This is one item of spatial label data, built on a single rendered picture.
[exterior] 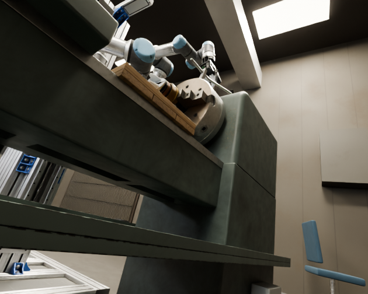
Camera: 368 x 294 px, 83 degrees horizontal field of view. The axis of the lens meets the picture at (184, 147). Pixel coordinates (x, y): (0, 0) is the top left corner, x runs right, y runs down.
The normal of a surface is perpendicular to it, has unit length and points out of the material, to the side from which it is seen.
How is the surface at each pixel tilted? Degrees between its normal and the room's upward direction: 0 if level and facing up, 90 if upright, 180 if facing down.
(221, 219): 90
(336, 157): 90
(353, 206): 90
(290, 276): 90
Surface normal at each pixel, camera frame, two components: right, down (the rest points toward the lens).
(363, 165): -0.49, -0.43
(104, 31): 0.79, -0.07
